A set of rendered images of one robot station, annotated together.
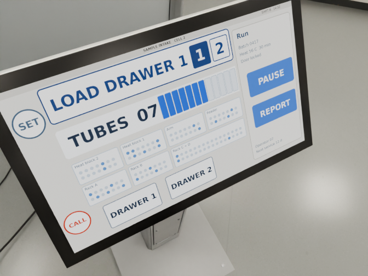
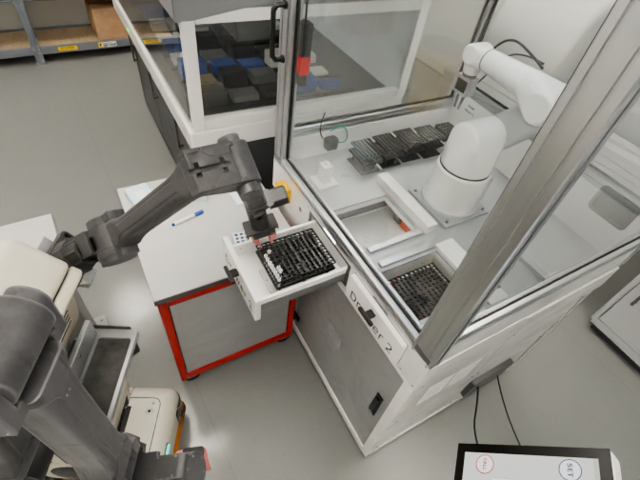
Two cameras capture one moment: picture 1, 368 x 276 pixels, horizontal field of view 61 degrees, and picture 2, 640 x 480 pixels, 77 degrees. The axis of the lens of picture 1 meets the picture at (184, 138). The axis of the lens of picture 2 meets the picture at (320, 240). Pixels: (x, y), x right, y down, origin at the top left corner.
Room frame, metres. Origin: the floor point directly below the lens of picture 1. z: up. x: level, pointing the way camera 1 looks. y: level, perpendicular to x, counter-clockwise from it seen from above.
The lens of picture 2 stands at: (0.04, -0.39, 1.94)
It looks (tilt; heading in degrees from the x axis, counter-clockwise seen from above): 47 degrees down; 139
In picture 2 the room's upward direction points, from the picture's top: 10 degrees clockwise
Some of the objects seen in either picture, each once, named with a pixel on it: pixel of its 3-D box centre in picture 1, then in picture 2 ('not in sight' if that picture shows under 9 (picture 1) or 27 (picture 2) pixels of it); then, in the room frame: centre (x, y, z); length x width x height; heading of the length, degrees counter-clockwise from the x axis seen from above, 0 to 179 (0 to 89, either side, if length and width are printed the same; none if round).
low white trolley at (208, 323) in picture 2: not in sight; (214, 275); (-1.11, -0.01, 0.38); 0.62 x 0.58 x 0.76; 176
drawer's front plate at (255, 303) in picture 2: not in sight; (240, 276); (-0.70, -0.06, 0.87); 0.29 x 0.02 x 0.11; 176
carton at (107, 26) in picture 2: not in sight; (112, 17); (-4.64, 0.43, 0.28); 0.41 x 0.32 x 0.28; 89
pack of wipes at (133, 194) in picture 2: not in sight; (143, 199); (-1.31, -0.20, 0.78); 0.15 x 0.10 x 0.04; 6
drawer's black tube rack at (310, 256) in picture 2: not in sight; (294, 259); (-0.69, 0.14, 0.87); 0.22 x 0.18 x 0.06; 86
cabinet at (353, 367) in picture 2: not in sight; (402, 290); (-0.59, 0.74, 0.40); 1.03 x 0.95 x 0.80; 176
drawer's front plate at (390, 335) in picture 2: not in sight; (373, 317); (-0.36, 0.24, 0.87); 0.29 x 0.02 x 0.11; 176
